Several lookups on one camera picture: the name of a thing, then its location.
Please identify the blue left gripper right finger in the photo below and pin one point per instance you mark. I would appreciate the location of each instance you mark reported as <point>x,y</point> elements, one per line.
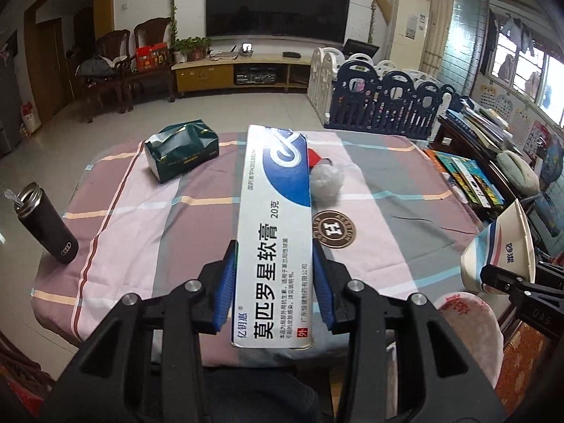
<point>322,286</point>

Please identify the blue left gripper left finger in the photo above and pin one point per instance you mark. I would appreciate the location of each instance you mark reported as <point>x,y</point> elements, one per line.
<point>224,290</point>

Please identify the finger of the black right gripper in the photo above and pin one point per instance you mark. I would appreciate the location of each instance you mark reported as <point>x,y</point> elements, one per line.
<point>538,306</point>

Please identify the white blue medicine box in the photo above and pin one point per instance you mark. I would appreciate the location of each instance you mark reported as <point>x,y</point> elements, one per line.
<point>273,293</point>

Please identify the white paper cup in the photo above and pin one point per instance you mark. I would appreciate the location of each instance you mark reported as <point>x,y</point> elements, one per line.
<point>506,243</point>

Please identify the white plastic bag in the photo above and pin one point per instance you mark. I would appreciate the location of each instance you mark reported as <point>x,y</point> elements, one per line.
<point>326,180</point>

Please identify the orange patterned chair cushion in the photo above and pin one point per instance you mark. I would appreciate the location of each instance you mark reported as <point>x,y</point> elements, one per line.
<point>522,355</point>

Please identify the plaid pink grey tablecloth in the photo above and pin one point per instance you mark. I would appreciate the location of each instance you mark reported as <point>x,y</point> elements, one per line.
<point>405,229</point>

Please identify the green grey cushion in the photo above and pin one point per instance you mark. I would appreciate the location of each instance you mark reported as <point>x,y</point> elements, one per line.
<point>518,173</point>

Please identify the red wrapper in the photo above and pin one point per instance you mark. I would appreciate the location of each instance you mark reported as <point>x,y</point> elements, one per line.
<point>314,159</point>

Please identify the stack of books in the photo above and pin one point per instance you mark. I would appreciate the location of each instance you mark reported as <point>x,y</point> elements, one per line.
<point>453,139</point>

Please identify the dark green tissue pack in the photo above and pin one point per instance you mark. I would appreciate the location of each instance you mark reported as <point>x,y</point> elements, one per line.
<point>179,148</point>

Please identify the navy white baby fence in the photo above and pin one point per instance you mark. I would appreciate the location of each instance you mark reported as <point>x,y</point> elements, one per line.
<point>353,93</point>

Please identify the black tumbler with straw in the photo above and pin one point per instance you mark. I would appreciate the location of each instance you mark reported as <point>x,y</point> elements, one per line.
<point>37,214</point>

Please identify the wooden tv cabinet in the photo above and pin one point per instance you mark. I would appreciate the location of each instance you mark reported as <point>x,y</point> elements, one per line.
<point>220,73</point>

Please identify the potted green plant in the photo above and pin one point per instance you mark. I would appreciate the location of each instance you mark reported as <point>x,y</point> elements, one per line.
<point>191,49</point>

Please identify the red gift box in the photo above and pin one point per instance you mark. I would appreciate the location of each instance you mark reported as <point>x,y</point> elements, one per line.
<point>152,57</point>

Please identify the wooden armchair left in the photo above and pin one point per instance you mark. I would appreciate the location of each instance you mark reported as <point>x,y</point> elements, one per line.
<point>107,69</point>

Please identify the wooden armchair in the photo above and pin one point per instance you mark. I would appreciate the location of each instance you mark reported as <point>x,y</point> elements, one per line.
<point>107,69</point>
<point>150,32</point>

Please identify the wooden armchair right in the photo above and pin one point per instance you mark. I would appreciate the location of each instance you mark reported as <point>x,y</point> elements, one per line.
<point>150,32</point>

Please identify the white standing air conditioner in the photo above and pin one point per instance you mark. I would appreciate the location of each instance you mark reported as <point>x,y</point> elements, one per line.
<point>406,33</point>

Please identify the black television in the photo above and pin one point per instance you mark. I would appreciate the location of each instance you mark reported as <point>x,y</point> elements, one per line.
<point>312,19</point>

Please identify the beige curtain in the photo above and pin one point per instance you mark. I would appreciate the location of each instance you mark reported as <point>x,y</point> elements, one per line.
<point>440,12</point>

